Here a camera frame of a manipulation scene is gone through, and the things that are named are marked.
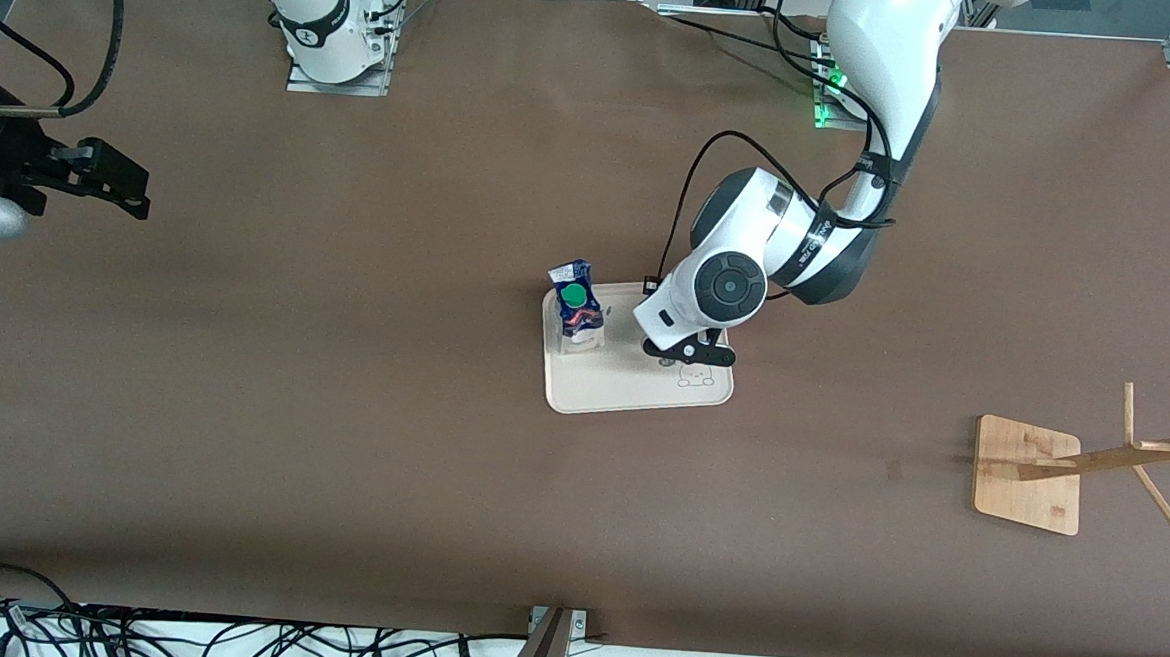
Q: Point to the blue white milk carton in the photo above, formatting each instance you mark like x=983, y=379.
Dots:
x=578, y=313

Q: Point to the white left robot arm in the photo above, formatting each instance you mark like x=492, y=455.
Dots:
x=889, y=74

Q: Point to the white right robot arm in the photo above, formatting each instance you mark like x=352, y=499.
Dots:
x=320, y=34

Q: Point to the beige rabbit print tray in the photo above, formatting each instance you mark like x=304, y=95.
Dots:
x=622, y=386

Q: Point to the brown table cover sheet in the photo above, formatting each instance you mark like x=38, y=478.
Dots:
x=337, y=476

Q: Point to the wooden mug rack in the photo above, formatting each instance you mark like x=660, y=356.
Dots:
x=1022, y=492

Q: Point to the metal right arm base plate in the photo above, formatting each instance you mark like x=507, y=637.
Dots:
x=342, y=83

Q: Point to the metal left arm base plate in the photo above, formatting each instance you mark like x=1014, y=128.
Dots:
x=824, y=116

